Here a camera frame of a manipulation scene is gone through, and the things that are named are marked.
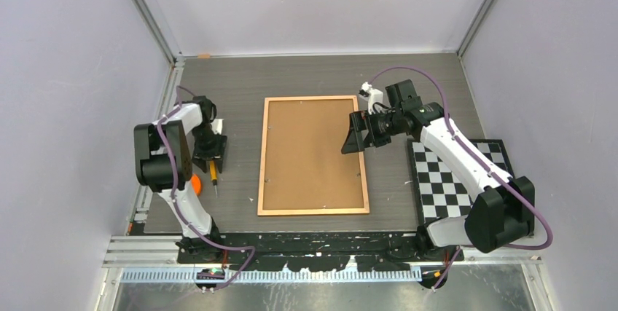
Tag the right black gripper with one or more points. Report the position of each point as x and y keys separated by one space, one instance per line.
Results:
x=361 y=120

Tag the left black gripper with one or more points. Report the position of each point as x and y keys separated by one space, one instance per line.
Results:
x=202 y=157

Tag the orange handled screwdriver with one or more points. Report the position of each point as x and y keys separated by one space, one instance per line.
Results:
x=214 y=176

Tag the wooden picture frame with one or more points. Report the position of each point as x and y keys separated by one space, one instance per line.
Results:
x=302 y=171

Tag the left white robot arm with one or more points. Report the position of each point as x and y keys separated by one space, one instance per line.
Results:
x=166 y=151

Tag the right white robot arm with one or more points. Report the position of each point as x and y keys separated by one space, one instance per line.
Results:
x=502 y=205

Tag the orange curved plastic piece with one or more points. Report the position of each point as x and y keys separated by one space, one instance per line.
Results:
x=196 y=184

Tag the black white checkerboard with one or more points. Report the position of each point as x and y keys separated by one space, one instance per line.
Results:
x=436 y=190

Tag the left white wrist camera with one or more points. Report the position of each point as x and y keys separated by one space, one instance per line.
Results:
x=217 y=126

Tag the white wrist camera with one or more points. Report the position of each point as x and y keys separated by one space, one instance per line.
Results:
x=217 y=126
x=373 y=97

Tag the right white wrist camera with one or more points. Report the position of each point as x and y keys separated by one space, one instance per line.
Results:
x=373 y=97

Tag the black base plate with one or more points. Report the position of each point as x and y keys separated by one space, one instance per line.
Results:
x=318 y=246

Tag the aluminium rail front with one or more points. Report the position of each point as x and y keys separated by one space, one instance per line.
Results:
x=157 y=259

